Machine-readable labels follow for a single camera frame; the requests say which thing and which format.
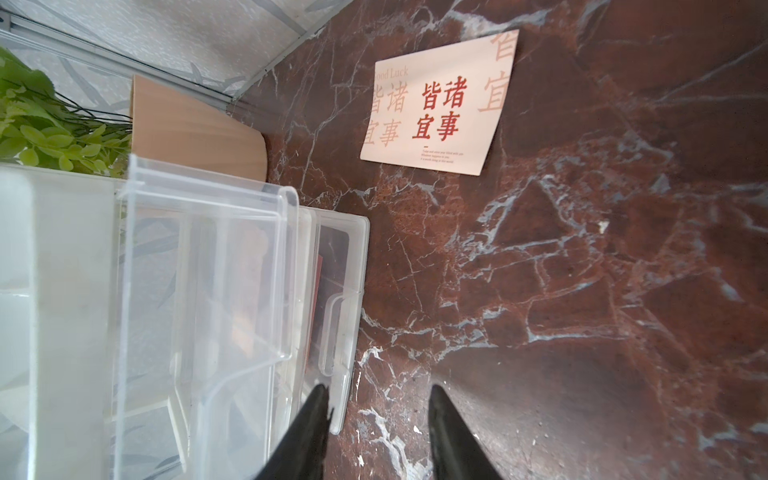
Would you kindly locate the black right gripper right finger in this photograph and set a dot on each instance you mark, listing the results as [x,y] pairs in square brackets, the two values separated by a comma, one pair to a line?
[456,453]

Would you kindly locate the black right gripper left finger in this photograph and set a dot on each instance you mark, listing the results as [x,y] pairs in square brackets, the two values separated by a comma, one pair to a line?
[302,451]

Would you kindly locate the clear top drawer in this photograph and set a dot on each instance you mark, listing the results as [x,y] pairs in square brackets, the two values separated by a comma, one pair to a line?
[206,304]

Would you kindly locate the clear drawer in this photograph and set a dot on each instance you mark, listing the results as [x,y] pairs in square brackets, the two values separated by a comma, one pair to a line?
[293,390]
[206,304]

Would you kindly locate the beige postcard red characters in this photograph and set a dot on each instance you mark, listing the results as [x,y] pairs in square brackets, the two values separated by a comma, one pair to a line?
[438,109]

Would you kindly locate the white plastic drawer organizer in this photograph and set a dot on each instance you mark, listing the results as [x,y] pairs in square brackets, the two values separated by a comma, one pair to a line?
[59,238]

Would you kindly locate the red postcard in drawer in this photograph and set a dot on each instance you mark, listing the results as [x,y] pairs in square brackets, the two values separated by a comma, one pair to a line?
[333,251]

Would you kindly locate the beige faceted flower pot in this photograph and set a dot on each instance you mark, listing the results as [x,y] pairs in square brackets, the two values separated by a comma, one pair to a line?
[173,127]

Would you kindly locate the green white artificial flowers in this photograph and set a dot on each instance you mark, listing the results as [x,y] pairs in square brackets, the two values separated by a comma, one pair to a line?
[43,128]

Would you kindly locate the aluminium frame rail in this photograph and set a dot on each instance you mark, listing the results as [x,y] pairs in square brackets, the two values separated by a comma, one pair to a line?
[30,33]

